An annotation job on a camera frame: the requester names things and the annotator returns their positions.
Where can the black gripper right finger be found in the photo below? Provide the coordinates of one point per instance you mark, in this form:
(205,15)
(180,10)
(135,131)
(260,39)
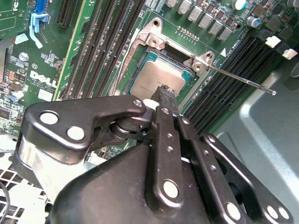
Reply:
(203,163)

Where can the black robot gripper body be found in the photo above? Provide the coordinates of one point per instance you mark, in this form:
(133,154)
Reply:
(105,191)

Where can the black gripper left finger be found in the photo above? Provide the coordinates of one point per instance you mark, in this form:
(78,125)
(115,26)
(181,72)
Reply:
(70,112)

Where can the silver green CPU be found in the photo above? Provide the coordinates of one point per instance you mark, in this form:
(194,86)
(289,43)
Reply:
(158,74)

